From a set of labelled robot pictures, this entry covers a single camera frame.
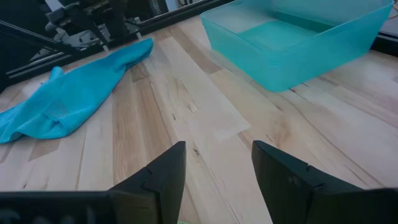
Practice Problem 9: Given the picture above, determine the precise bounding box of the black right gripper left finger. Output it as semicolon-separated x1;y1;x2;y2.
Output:
0;141;187;224

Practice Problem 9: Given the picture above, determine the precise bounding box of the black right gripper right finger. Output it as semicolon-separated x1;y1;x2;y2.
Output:
251;139;398;224

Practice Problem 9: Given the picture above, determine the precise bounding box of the blue microfiber towel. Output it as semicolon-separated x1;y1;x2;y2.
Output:
0;37;154;144

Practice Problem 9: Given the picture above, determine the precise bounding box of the teal plastic basket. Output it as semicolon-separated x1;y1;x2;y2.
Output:
200;0;394;93

